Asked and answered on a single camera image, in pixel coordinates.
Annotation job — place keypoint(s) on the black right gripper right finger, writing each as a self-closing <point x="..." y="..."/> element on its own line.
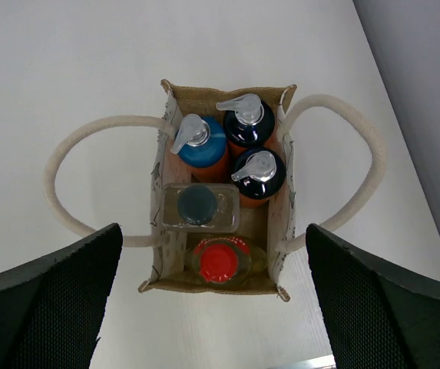
<point x="377" y="314"/>

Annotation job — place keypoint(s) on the yellow dish soap red cap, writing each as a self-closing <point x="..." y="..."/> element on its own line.
<point x="224" y="262"/>

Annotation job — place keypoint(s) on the dark blue pump bottle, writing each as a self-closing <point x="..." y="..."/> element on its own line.
<point x="248" y="123"/>
<point x="259" y="174"/>

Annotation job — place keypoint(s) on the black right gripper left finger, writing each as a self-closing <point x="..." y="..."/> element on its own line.
<point x="52" y="308"/>

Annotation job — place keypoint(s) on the jute canvas tote bag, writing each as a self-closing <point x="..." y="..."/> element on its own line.
<point x="272" y="226"/>

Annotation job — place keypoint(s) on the clear bottle dark cap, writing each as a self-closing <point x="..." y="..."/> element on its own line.
<point x="200" y="208"/>

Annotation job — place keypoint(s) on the light blue top pump bottle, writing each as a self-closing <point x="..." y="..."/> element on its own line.
<point x="201" y="144"/>

